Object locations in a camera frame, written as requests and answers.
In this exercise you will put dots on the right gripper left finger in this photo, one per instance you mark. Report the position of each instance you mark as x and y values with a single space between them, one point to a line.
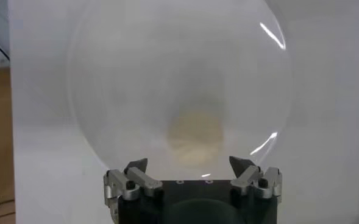
127 184

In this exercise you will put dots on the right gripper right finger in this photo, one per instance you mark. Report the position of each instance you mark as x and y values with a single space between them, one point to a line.
261 184

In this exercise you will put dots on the white round plate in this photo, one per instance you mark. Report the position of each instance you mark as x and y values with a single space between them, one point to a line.
136 91

